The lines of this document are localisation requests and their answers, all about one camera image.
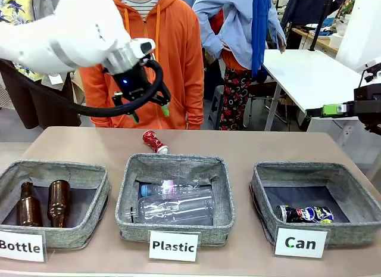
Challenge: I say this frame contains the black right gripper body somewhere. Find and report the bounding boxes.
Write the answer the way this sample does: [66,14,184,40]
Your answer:
[353,83,381,136]

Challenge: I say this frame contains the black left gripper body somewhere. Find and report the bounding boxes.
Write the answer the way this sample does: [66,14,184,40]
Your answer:
[110,61,172,110]

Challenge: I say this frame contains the large clear plastic bottle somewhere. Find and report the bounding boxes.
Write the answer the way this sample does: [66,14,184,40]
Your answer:
[124,189,216,225]

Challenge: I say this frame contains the crushed blue can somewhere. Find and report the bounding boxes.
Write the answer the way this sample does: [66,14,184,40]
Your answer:
[275,204,335,225]

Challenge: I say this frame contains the brown glass bottle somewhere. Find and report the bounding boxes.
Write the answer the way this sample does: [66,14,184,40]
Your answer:
[47,179,72,229]
[15,181,43,228]

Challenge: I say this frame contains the crushed red can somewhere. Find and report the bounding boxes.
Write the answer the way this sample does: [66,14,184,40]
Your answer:
[142,130,169,154]

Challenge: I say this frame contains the grey fabric basket, Plastic label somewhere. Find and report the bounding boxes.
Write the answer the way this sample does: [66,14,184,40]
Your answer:
[115,152,236,247]

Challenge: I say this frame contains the grey fabric basket, Bottle label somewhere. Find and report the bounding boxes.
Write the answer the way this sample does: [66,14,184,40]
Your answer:
[0,160,112,250]

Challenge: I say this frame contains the grey fabric basket, Can label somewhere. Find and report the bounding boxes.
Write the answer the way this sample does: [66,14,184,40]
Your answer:
[249,161,381,247]

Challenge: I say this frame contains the white Can label sign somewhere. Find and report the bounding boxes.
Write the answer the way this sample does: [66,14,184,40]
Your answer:
[274,227,329,259]

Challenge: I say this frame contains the white work table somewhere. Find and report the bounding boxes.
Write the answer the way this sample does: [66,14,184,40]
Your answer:
[261,49,370,132]

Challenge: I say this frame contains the grey step stool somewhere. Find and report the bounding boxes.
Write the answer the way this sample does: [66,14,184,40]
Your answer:
[208,86,226,130]

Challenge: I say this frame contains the person in orange hoodie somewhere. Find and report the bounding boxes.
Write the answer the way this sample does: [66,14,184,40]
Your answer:
[79,0,205,130]

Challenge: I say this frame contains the wooden background table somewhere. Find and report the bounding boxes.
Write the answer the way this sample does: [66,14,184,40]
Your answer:
[291,26,341,54]

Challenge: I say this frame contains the red floral black skirt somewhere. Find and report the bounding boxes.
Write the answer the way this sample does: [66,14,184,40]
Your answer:
[219,66,252,131]

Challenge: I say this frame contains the beige pouch with tag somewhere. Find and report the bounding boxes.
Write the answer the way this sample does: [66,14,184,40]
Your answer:
[47,73,64,86]

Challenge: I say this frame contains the orange garment under shirt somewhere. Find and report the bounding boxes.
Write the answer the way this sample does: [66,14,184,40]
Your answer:
[221,49,249,72]

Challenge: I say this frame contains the dark brown garment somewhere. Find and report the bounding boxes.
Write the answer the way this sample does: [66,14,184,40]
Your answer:
[0,59,82,130]

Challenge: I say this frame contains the blue hanging scarf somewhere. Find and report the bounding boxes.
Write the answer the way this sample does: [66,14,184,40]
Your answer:
[251,0,273,82]

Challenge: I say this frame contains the light blue shirt on mannequin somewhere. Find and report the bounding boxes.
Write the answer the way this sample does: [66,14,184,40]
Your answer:
[192,0,287,71]

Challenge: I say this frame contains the grey hanging jacket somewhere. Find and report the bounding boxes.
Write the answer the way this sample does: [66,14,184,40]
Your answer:
[31,0,62,21]

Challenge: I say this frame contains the white Plastic label sign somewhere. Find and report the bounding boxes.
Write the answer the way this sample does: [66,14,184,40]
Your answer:
[148,230,199,263]

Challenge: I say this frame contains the yellow floral shirt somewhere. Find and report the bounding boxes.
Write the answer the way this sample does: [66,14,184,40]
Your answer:
[0,0,45,81]

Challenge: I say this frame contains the white Bottle label sign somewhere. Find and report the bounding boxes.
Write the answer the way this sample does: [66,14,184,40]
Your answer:
[0,230,47,263]

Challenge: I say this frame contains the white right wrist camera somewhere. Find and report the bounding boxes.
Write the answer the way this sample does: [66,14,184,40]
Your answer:
[358,61,381,88]

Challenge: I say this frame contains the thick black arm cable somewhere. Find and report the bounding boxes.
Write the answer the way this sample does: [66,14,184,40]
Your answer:
[17,60,164,117]

